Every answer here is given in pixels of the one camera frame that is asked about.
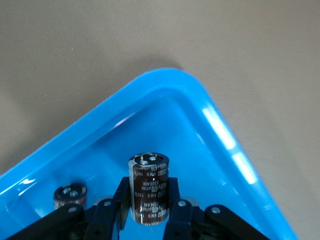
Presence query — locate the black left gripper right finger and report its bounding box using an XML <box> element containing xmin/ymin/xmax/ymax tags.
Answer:
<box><xmin>162</xmin><ymin>176</ymin><xmax>272</xmax><ymax>240</ymax></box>

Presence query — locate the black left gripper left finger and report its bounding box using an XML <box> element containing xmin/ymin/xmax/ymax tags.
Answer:
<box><xmin>9</xmin><ymin>176</ymin><xmax>133</xmax><ymax>240</ymax></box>

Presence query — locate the dark brown electrolytic capacitor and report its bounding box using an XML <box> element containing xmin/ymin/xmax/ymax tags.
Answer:
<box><xmin>53</xmin><ymin>183</ymin><xmax>88</xmax><ymax>211</ymax></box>
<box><xmin>127</xmin><ymin>152</ymin><xmax>171</xmax><ymax>224</ymax></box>

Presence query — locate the blue plastic tray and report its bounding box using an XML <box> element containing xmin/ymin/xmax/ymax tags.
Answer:
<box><xmin>0</xmin><ymin>67</ymin><xmax>301</xmax><ymax>240</ymax></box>

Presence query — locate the brown table mat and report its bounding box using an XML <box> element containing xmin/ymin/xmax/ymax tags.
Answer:
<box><xmin>0</xmin><ymin>0</ymin><xmax>320</xmax><ymax>240</ymax></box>

